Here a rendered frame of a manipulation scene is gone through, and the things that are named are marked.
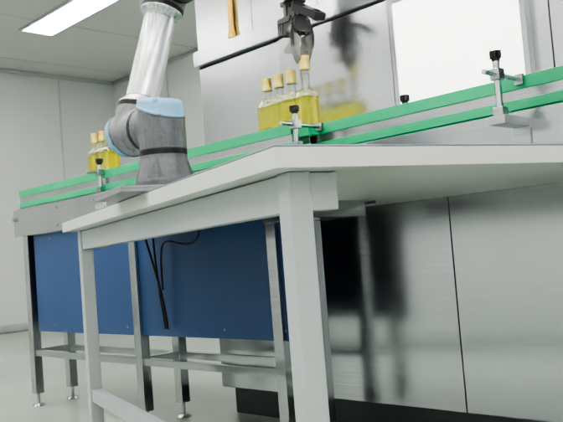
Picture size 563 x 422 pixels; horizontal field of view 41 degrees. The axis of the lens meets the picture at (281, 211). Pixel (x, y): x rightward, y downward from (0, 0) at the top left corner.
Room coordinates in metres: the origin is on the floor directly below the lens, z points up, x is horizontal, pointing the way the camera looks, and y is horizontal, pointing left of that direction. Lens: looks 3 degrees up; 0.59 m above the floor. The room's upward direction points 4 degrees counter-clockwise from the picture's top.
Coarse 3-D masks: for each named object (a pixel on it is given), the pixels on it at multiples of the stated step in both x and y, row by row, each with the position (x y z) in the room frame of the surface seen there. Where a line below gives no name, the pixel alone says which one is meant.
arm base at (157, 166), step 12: (144, 156) 1.80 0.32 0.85; (156, 156) 1.78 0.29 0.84; (168, 156) 1.78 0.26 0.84; (180, 156) 1.80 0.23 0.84; (144, 168) 1.79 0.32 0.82; (156, 168) 1.78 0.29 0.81; (168, 168) 1.77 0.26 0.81; (180, 168) 1.79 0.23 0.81; (144, 180) 1.78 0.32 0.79; (156, 180) 1.76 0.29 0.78; (168, 180) 1.77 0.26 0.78
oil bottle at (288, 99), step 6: (294, 90) 2.33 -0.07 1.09; (288, 96) 2.31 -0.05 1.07; (294, 96) 2.30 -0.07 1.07; (282, 102) 2.33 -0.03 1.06; (288, 102) 2.31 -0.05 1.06; (294, 102) 2.30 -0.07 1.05; (282, 108) 2.33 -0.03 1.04; (288, 108) 2.31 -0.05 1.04; (282, 114) 2.33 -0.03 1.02; (288, 114) 2.32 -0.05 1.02; (288, 120) 2.32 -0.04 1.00
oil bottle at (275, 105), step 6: (276, 96) 2.36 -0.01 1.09; (282, 96) 2.36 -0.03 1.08; (270, 102) 2.37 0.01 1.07; (276, 102) 2.35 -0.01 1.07; (270, 108) 2.37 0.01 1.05; (276, 108) 2.35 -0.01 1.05; (270, 114) 2.37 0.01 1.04; (276, 114) 2.35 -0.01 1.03; (270, 120) 2.38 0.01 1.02; (276, 120) 2.35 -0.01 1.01; (282, 120) 2.34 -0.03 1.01
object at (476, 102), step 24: (552, 72) 1.70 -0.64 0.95; (432, 96) 1.93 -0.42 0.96; (456, 96) 1.88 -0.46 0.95; (480, 96) 1.83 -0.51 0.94; (504, 96) 1.79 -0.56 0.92; (528, 96) 1.75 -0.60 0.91; (552, 96) 1.70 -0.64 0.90; (336, 120) 2.17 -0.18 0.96; (360, 120) 2.10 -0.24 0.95; (384, 120) 2.05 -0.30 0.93; (408, 120) 1.99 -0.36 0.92; (432, 120) 1.93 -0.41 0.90; (456, 120) 1.88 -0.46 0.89
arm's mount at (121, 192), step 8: (160, 184) 1.66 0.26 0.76; (104, 192) 1.74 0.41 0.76; (112, 192) 1.68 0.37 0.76; (120, 192) 1.63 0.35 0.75; (128, 192) 1.64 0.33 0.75; (136, 192) 1.65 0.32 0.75; (96, 200) 1.81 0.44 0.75; (104, 200) 1.80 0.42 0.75; (112, 200) 1.82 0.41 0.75; (120, 200) 1.83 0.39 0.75
